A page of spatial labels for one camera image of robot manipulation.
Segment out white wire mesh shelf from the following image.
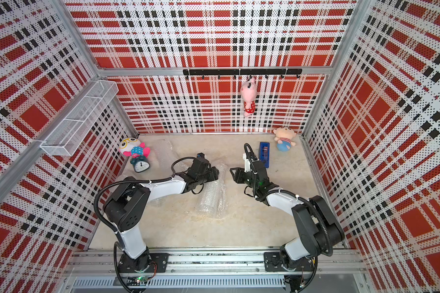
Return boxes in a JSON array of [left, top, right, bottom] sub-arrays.
[[40, 80, 118, 157]]

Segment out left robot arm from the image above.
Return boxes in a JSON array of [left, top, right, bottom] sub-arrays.
[[93, 153, 220, 260]]

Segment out blue tape dispenser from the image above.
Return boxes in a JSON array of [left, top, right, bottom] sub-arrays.
[[259, 142, 270, 168]]

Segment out black hook rail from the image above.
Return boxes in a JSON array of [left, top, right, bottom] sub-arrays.
[[183, 68, 303, 79]]

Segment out plush doll blue pants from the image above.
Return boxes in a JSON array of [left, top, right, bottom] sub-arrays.
[[273, 128, 297, 152]]

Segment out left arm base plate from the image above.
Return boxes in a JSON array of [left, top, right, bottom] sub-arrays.
[[116, 251, 169, 273]]

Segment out bubble wrap pile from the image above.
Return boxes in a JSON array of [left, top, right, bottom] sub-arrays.
[[195, 159, 227, 219]]

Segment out pink hanging plush toy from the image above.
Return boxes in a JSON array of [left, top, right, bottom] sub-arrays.
[[240, 77, 257, 117]]

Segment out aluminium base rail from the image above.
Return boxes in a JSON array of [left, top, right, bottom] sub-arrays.
[[64, 247, 365, 290]]

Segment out white pink owl plush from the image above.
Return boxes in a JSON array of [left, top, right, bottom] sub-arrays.
[[118, 137, 151, 158]]

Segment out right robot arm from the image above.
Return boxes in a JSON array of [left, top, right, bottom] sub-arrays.
[[230, 143, 345, 271]]

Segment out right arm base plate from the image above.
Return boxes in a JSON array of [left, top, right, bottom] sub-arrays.
[[264, 251, 314, 272]]

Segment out teal alarm clock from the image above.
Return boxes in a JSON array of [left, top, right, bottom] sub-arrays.
[[130, 155, 150, 173]]

